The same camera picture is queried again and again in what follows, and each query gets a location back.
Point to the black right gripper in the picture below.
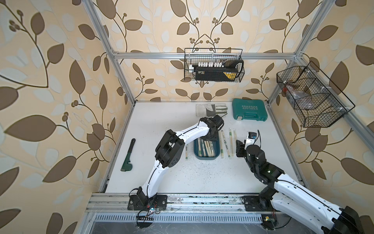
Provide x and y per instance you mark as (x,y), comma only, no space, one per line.
(240,148)

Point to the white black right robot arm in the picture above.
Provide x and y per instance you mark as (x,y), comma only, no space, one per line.
(286,195)

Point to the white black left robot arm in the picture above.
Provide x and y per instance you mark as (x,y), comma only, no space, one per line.
(168,153)

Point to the teal plastic storage box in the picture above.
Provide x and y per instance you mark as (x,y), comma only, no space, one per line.
(216,147)

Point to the black yellow box in basket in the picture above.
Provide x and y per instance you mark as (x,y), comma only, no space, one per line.
(229,71)

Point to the grey white work glove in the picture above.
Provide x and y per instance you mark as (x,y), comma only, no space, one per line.
(211,110)

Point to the green plastic tool case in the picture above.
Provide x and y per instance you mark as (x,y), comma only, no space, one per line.
(245,109)

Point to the plastic bag in basket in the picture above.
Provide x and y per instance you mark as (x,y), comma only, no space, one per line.
(300,99)

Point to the green pipe wrench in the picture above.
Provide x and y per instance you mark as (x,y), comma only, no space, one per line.
(127,166)

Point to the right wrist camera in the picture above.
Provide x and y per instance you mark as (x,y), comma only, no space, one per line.
(251,139)

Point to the black wire basket back wall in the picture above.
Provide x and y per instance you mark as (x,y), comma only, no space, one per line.
(208,57)

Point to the black wire basket wall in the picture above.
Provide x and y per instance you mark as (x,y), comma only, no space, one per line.
(330,102)
(208,57)

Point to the black wire basket right wall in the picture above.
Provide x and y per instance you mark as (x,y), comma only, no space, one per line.
(330,102)

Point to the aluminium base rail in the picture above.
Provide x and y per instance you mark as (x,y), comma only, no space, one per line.
(196,204)

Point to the aluminium frame post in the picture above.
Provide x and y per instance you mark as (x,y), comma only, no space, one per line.
(317,9)

